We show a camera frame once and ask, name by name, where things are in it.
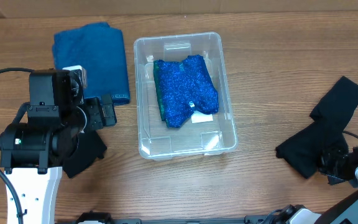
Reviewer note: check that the white label in bin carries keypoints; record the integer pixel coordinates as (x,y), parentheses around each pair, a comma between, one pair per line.
(198,117)

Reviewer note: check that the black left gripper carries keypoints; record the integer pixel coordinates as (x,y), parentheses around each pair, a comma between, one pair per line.
(98,121)

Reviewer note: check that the sparkly blue garment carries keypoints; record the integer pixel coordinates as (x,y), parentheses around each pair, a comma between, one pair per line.
(183,88)

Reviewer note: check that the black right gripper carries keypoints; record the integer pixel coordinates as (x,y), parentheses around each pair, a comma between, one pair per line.
(334,165)

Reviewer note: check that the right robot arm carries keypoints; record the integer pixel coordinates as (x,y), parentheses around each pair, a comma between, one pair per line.
(345,211)

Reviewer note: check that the teal blue towel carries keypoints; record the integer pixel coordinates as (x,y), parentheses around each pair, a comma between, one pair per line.
(100,50)

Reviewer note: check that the clear plastic storage bin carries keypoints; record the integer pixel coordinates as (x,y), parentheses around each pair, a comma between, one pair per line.
(156,140)

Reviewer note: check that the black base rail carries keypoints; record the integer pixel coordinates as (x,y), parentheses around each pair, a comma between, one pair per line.
(100,218)

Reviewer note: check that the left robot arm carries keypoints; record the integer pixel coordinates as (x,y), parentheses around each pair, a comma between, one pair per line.
(54,133)

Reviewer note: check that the black cloth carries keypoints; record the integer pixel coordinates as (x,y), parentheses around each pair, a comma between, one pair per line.
(89,148)
(330,116)

